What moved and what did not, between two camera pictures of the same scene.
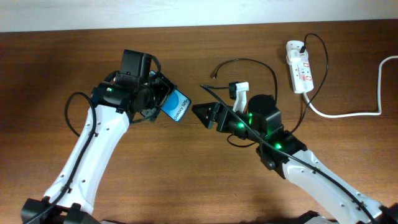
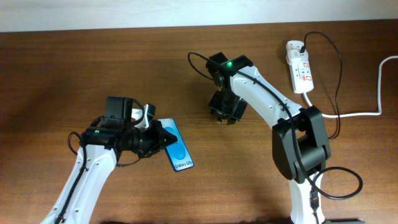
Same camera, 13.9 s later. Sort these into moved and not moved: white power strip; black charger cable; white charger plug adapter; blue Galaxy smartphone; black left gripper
Moved: blue Galaxy smartphone; black charger cable; black left gripper
Not moved: white charger plug adapter; white power strip
